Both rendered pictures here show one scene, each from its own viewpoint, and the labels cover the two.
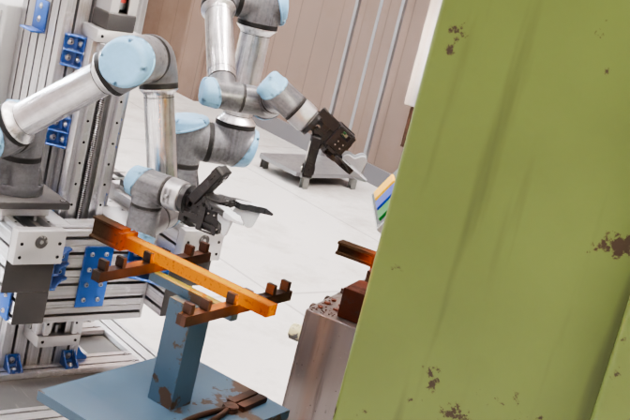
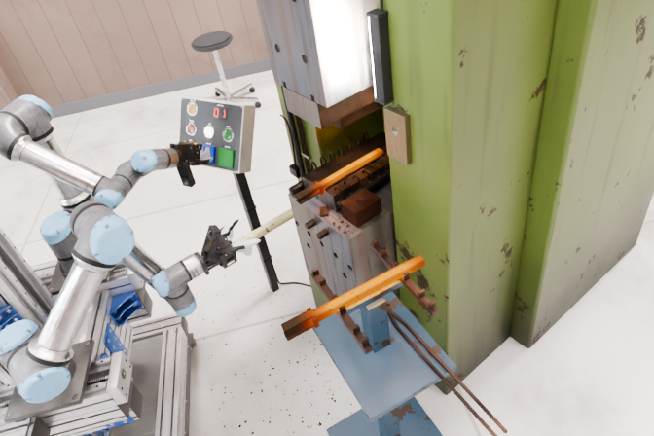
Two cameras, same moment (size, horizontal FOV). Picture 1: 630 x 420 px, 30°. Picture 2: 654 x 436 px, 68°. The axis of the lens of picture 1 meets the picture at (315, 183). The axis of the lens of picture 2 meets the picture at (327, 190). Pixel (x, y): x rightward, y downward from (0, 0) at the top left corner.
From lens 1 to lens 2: 189 cm
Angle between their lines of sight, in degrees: 53
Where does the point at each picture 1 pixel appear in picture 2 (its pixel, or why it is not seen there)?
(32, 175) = not seen: hidden behind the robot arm
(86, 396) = (376, 389)
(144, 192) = (180, 285)
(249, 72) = not seen: hidden behind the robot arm
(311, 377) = (363, 260)
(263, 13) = (43, 124)
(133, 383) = (356, 357)
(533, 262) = (510, 128)
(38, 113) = (74, 329)
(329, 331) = (363, 236)
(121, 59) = (114, 242)
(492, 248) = (494, 138)
